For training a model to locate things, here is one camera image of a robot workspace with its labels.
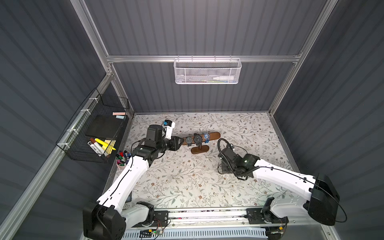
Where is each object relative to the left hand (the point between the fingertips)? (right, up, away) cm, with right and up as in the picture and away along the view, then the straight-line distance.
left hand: (182, 141), depth 76 cm
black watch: (+3, -1, +10) cm, 11 cm away
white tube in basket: (+25, +38, +17) cm, 48 cm away
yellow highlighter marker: (-36, -1, -7) cm, 37 cm away
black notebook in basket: (-39, +7, -2) cm, 39 cm away
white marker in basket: (-40, -2, -9) cm, 41 cm away
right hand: (+23, -15, +5) cm, 28 cm away
